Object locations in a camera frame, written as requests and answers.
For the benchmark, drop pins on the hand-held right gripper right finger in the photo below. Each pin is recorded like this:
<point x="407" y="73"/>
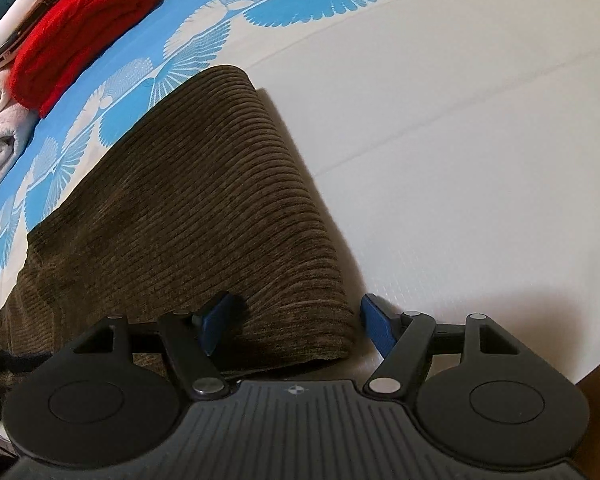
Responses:
<point x="377" y="325"/>

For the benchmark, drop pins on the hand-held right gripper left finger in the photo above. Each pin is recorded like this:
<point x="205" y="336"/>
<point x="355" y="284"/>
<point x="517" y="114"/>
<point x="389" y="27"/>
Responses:
<point x="215" y="322"/>

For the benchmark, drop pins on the blue and white printed bedsheet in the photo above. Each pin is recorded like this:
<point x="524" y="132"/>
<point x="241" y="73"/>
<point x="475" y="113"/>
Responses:
<point x="430" y="160"/>

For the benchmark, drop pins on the light grey folded cloth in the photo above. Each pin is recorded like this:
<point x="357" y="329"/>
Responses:
<point x="2" y="130"/>

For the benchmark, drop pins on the red folded cloth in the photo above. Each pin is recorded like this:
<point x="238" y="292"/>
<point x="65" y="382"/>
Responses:
<point x="85" y="30"/>

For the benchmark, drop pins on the silver flat device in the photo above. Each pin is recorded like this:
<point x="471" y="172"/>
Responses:
<point x="35" y="27"/>

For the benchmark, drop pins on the white folded cloth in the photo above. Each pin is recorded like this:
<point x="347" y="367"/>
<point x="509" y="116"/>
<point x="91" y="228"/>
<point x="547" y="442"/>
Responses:
<point x="25" y="15"/>

